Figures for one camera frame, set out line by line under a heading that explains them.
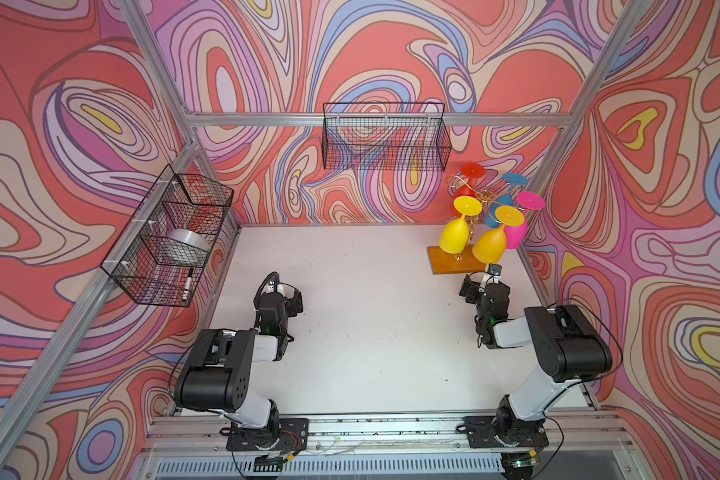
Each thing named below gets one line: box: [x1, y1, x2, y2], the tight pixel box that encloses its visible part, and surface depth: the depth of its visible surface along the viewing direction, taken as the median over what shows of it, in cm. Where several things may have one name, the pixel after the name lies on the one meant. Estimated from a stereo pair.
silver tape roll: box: [158, 229, 210, 266], surface depth 74 cm
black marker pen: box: [182, 267, 194, 302], surface depth 75 cm
